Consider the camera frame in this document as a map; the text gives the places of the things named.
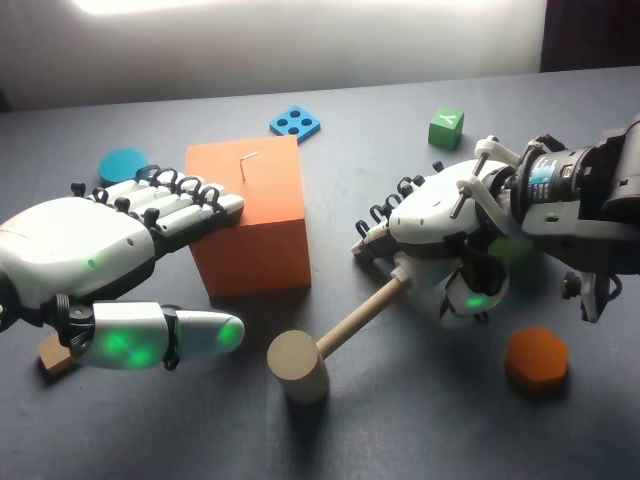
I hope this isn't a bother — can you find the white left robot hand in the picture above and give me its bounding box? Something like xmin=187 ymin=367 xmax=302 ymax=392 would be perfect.
xmin=0 ymin=164 xmax=246 ymax=371

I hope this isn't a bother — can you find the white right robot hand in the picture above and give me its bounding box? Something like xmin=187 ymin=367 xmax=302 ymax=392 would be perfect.
xmin=352 ymin=159 xmax=511 ymax=324

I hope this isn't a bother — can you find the large orange cube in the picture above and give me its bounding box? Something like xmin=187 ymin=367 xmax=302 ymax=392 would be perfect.
xmin=185 ymin=134 xmax=312 ymax=300

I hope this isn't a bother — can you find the wooden mallet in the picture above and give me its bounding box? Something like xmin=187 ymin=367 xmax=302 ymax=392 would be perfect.
xmin=266 ymin=264 xmax=414 ymax=404

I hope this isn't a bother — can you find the small green letter cube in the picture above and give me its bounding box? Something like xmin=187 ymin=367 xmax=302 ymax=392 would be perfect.
xmin=428 ymin=106 xmax=465 ymax=151

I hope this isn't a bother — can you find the large green textured cube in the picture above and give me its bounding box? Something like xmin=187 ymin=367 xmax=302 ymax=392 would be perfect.
xmin=487 ymin=237 xmax=536 ymax=266

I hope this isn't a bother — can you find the blue round disc block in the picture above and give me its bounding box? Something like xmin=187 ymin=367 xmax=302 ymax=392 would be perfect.
xmin=98 ymin=147 xmax=150 ymax=186

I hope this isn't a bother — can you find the tan wooden block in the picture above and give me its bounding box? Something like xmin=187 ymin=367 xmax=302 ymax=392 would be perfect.
xmin=37 ymin=333 xmax=76 ymax=375

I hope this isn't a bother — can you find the blue square four-hole block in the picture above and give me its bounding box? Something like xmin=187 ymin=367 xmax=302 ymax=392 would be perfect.
xmin=268 ymin=105 xmax=321 ymax=145

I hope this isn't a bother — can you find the orange hexagon block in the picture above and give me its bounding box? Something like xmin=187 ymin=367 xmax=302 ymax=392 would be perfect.
xmin=504 ymin=326 xmax=570 ymax=394

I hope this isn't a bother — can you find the grey tablecloth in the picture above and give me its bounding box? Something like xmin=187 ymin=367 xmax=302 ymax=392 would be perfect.
xmin=0 ymin=64 xmax=640 ymax=480

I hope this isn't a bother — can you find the dark background panel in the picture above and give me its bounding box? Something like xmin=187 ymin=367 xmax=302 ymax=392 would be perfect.
xmin=539 ymin=0 xmax=640 ymax=74

